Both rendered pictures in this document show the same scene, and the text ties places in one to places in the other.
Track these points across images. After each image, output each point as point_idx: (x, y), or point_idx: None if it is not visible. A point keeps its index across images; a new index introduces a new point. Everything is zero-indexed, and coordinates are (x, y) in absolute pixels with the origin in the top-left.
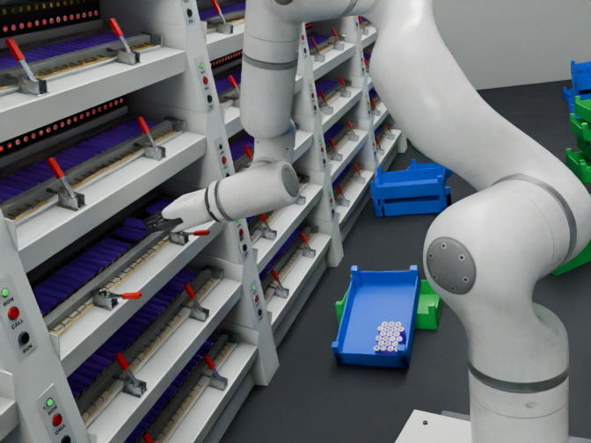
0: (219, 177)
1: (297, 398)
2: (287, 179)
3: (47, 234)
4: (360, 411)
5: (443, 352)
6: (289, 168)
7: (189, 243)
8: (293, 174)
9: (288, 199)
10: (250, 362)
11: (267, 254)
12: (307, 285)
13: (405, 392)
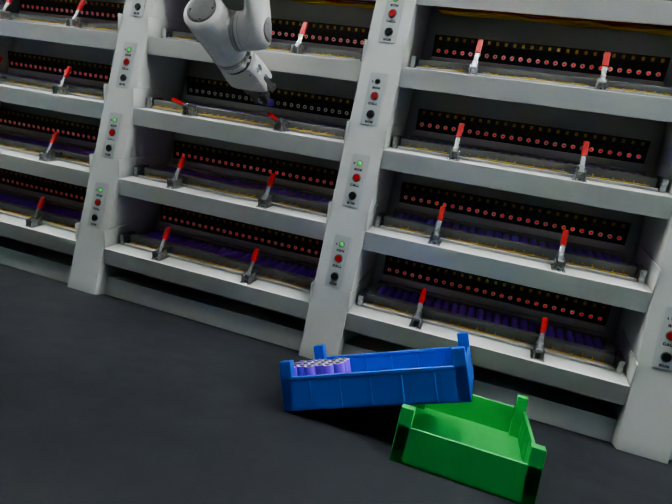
0: (356, 108)
1: (264, 357)
2: (196, 4)
3: (167, 39)
4: (212, 369)
5: (310, 442)
6: (211, 0)
7: (276, 131)
8: (210, 6)
9: (185, 19)
10: (290, 305)
11: (398, 242)
12: (510, 393)
13: (227, 394)
